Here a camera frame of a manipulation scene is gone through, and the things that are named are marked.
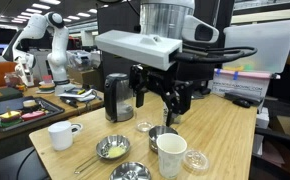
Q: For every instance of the small steel pot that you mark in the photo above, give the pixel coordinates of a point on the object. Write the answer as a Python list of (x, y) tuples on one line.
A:
[(156, 133)]

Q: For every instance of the clear plastic cup lid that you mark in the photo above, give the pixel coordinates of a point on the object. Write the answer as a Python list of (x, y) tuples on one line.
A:
[(195, 160)]

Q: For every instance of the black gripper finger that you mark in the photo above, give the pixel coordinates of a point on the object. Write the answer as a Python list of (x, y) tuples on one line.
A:
[(181, 100), (140, 96)]

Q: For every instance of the white paper cup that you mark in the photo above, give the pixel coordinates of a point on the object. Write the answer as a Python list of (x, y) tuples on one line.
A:
[(170, 156)]

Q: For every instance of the dark blue board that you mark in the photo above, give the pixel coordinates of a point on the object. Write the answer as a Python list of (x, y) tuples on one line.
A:
[(8, 104)]

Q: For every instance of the white desk grommet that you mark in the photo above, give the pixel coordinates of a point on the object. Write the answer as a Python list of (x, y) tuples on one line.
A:
[(81, 125)]

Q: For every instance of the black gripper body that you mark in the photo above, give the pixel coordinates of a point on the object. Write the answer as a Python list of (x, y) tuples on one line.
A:
[(158, 80)]

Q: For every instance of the stacked toy plates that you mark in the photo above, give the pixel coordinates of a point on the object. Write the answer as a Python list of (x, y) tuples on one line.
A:
[(46, 87)]

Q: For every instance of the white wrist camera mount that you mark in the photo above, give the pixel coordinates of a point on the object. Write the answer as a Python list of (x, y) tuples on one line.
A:
[(135, 46)]

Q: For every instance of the dark green case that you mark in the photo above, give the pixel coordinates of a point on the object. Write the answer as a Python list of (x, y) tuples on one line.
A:
[(5, 94)]

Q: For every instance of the small white box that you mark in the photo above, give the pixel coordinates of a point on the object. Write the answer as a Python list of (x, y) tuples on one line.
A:
[(262, 118)]

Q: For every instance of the white printed cardboard box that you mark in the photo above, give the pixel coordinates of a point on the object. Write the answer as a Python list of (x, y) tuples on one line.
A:
[(241, 87)]

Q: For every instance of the empty steel bowl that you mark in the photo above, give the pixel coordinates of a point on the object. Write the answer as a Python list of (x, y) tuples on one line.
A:
[(130, 171)]

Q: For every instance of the brown cardboard box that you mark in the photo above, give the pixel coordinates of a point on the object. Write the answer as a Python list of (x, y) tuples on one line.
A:
[(85, 77)]

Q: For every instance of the pink flat lid blue tape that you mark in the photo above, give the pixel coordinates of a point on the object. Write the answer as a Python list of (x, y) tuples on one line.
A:
[(248, 74)]

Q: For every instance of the white idle gripper body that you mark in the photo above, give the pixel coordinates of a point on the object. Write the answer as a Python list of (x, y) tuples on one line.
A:
[(25, 73)]

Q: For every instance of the red toy food piece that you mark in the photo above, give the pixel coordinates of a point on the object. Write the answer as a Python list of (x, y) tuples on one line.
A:
[(33, 115)]

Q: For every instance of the black plastic tray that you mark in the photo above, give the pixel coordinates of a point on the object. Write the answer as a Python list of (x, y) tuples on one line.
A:
[(53, 108)]

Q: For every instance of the white ceramic mug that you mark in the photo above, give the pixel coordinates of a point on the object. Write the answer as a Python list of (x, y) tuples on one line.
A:
[(61, 135)]

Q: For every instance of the round dark toy cake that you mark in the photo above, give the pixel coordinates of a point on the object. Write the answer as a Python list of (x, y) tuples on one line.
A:
[(30, 105)]

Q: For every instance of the small glass dish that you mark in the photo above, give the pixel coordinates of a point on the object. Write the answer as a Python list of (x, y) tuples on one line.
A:
[(144, 126)]

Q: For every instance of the white idle robot arm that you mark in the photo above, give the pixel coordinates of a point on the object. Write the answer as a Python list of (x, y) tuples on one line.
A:
[(58, 56)]

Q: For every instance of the clear plastic storage bin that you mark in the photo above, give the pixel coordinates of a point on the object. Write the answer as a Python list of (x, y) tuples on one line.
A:
[(261, 43)]

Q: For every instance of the toy sandwich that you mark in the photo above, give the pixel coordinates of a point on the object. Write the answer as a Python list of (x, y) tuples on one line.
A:
[(10, 116)]

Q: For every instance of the black computer mouse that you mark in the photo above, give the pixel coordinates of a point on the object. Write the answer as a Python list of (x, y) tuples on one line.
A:
[(241, 103)]

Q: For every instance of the clear plastic container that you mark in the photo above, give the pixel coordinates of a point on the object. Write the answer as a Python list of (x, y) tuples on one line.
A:
[(79, 60)]

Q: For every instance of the pile of papers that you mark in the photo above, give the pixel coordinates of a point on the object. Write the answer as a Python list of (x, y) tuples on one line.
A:
[(81, 94)]

